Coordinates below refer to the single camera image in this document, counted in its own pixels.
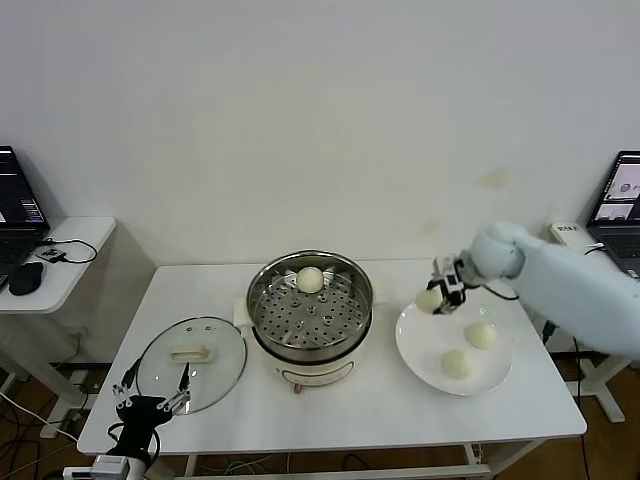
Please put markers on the white steamed baozi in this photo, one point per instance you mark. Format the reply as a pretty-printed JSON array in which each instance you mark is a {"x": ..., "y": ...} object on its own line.
[
  {"x": 457, "y": 364},
  {"x": 310, "y": 280},
  {"x": 482, "y": 335},
  {"x": 427, "y": 301}
]

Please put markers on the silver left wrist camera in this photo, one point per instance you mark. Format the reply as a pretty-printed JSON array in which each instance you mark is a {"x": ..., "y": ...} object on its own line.
[{"x": 110, "y": 466}]

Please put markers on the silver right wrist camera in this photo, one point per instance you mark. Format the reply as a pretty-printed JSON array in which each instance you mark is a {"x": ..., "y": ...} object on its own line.
[{"x": 453, "y": 285}]

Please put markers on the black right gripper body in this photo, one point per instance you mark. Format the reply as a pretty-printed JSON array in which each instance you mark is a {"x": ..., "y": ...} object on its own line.
[{"x": 450, "y": 264}]

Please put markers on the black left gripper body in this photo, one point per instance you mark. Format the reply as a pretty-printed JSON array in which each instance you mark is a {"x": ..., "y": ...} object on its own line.
[{"x": 140, "y": 420}]

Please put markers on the grey laptop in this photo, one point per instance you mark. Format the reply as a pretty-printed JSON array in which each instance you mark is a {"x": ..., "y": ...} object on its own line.
[{"x": 620, "y": 190}]

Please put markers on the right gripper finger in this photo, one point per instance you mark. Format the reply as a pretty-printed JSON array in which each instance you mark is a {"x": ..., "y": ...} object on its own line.
[
  {"x": 450, "y": 304},
  {"x": 436, "y": 283}
]

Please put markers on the black computer mouse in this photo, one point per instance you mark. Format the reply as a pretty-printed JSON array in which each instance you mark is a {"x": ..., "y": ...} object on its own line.
[{"x": 27, "y": 279}]

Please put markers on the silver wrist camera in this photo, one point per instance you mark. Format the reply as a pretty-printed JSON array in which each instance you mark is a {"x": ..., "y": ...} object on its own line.
[
  {"x": 453, "y": 285},
  {"x": 110, "y": 466}
]

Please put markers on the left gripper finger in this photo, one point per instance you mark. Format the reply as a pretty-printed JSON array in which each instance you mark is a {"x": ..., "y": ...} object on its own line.
[
  {"x": 184, "y": 380},
  {"x": 130, "y": 375}
]

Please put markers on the white round plate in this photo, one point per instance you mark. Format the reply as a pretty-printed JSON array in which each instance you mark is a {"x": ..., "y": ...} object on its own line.
[{"x": 425, "y": 360}]

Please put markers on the black laptop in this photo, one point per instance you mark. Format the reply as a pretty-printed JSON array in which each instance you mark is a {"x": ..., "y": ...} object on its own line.
[{"x": 20, "y": 200}]

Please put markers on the small black hub box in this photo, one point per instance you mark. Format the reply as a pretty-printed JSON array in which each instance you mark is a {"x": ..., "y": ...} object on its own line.
[{"x": 51, "y": 254}]

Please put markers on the white table frame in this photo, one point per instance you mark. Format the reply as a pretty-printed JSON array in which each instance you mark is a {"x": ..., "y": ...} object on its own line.
[{"x": 425, "y": 470}]

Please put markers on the stainless steel steamer basket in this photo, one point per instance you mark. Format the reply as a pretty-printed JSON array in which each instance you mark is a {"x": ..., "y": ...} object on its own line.
[{"x": 345, "y": 327}]

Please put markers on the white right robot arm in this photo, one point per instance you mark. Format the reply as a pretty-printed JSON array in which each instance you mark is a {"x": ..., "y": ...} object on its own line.
[{"x": 575, "y": 295}]

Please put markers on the cream electric cooker base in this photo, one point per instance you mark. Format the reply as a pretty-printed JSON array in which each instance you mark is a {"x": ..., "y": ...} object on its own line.
[{"x": 310, "y": 372}]

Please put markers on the round glass lid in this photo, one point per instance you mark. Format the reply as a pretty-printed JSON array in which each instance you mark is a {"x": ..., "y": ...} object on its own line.
[{"x": 210, "y": 370}]

